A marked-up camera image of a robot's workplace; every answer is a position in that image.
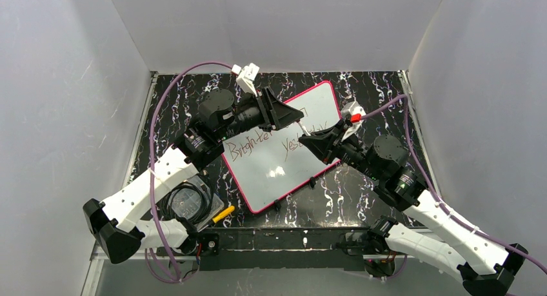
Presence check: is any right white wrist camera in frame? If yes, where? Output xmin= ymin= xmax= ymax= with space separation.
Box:
xmin=341 ymin=101 xmax=366 ymax=141

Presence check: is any clear plastic parts box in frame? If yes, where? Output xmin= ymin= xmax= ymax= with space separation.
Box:
xmin=158 ymin=173 xmax=225 ymax=229

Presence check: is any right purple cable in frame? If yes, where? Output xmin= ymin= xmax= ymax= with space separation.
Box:
xmin=357 ymin=94 xmax=547 ymax=275

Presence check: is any pink framed whiteboard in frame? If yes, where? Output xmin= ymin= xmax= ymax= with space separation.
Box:
xmin=223 ymin=81 xmax=341 ymax=213

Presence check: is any yellow handled tool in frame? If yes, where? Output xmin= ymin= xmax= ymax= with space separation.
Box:
xmin=212 ymin=206 xmax=235 ymax=224

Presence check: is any aluminium frame rail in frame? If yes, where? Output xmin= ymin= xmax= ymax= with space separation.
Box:
xmin=89 ymin=229 xmax=476 ymax=261

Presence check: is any coiled black cable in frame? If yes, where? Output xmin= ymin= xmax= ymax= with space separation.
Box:
xmin=160 ymin=181 xmax=215 ymax=226

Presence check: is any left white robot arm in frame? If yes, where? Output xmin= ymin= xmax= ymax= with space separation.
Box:
xmin=83 ymin=88 xmax=304 ymax=264

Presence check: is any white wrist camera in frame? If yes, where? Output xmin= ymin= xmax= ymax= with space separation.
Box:
xmin=341 ymin=101 xmax=366 ymax=141
xmin=231 ymin=63 xmax=260 ymax=97

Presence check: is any white marker pen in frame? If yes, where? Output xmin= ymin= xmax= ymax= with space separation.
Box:
xmin=297 ymin=121 xmax=310 ymax=136

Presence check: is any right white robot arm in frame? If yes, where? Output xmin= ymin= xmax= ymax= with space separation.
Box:
xmin=299 ymin=119 xmax=524 ymax=295

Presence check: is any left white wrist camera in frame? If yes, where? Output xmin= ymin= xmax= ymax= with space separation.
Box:
xmin=231 ymin=63 xmax=260 ymax=97

